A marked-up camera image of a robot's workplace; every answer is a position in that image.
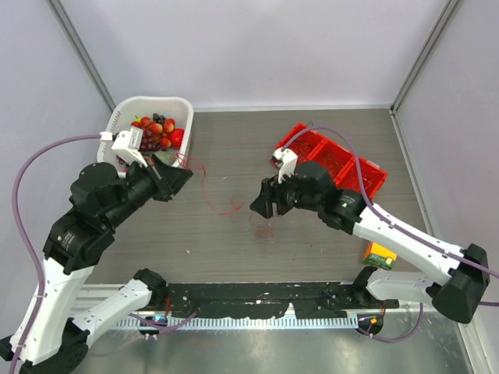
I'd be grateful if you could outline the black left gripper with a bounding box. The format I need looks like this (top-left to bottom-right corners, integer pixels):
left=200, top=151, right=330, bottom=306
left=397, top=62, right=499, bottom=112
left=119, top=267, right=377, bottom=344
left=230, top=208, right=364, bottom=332
left=106, top=150, right=195, bottom=227

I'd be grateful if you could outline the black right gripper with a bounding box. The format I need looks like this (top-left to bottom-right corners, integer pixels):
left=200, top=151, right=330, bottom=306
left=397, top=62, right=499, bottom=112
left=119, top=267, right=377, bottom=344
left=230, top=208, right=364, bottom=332
left=250, top=165, right=323, bottom=217

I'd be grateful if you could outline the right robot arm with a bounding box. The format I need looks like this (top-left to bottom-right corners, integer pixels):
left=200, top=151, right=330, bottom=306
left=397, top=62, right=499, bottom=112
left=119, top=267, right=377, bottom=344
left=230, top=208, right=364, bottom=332
left=250, top=161, right=490, bottom=323

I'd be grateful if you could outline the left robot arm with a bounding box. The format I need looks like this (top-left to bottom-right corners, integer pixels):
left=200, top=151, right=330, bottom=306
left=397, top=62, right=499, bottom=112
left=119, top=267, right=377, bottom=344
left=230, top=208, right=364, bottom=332
left=1, top=153, right=193, bottom=373

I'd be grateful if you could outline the green melon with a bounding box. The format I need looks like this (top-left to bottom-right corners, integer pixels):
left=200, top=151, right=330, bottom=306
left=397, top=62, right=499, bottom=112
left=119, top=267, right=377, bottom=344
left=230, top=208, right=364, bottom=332
left=154, top=151, right=176, bottom=166

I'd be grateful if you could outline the purple grape bunch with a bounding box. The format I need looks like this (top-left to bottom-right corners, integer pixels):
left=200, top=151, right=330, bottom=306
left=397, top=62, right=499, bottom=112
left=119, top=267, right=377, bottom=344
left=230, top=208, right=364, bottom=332
left=140, top=131, right=162, bottom=152

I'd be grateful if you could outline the red apple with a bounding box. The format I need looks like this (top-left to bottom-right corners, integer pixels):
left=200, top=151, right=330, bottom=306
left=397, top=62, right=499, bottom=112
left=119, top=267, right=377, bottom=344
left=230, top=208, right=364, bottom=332
left=168, top=128, right=185, bottom=150

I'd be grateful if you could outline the white plastic basket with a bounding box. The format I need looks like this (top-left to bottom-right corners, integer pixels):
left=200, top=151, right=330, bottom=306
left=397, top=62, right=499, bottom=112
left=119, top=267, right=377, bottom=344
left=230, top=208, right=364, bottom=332
left=97, top=96, right=193, bottom=178

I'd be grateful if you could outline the red compartment tray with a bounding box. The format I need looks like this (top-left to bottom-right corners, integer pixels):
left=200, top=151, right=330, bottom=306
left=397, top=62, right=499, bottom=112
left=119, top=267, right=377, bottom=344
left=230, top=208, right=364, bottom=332
left=275, top=122, right=388, bottom=199

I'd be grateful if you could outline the orange yellow carton box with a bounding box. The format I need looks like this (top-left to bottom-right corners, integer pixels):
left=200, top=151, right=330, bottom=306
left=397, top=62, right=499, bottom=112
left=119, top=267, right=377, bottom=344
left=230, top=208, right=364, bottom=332
left=363, top=242, right=398, bottom=270

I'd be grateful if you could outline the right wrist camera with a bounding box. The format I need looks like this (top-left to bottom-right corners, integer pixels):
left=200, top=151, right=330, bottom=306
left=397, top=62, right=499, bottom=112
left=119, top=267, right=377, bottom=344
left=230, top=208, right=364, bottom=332
left=271, top=147, right=298, bottom=184

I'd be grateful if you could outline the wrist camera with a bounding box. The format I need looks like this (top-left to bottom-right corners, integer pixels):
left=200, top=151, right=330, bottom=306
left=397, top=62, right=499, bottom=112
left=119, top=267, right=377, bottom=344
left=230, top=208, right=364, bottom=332
left=271, top=147, right=298, bottom=184
left=100, top=126, right=147, bottom=167

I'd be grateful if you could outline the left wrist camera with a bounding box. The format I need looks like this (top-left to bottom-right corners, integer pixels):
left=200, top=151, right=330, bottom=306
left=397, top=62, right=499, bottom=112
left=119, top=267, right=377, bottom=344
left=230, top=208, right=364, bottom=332
left=100, top=126, right=147, bottom=167

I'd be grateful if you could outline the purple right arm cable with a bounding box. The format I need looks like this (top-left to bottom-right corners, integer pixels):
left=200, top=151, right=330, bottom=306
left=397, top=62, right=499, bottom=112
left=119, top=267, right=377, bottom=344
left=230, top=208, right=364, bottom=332
left=278, top=125, right=499, bottom=344

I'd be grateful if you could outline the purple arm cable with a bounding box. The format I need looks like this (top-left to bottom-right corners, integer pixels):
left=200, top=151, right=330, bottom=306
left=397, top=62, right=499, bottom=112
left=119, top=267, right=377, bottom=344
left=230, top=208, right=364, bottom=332
left=7, top=134, right=198, bottom=374
left=278, top=125, right=499, bottom=344

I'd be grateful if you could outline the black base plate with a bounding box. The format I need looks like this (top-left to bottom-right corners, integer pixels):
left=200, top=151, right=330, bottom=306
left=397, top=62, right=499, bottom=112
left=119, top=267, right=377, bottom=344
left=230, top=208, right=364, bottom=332
left=169, top=282, right=399, bottom=319

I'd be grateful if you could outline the white cable duct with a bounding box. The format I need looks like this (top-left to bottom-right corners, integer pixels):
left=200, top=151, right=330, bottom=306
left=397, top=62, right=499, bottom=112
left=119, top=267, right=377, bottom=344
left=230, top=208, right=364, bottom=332
left=116, top=316, right=359, bottom=330

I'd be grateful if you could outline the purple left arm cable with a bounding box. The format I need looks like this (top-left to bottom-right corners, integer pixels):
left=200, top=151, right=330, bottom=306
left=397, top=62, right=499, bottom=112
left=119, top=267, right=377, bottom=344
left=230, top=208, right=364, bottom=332
left=7, top=134, right=198, bottom=374

